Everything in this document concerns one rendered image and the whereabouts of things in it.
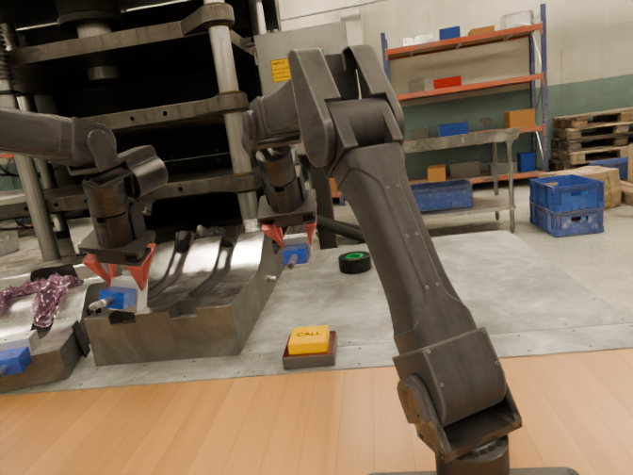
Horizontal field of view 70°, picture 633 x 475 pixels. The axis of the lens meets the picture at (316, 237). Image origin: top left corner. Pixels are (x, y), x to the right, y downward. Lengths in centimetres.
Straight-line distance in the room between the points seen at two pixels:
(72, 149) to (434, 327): 52
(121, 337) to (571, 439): 67
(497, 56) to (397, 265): 707
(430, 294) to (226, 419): 35
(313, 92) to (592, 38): 734
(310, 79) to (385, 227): 17
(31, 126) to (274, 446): 49
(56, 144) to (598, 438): 73
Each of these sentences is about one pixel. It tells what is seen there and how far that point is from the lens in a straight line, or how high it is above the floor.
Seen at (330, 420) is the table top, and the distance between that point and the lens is 61.
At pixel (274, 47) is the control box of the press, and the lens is 159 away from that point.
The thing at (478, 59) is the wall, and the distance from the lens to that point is 740.
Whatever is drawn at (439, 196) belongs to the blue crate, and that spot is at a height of 39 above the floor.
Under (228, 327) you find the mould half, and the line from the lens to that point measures 78.
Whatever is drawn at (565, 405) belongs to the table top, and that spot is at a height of 80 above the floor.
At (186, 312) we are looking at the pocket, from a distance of 85.
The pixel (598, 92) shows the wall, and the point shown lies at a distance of 774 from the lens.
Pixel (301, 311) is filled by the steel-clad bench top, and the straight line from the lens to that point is 93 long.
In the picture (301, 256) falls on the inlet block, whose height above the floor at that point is 93.
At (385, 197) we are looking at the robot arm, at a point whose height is 108.
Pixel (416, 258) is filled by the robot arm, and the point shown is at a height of 103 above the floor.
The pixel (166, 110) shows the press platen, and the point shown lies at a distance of 162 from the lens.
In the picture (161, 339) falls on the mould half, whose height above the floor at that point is 84.
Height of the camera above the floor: 115
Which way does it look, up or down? 13 degrees down
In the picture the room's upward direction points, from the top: 8 degrees counter-clockwise
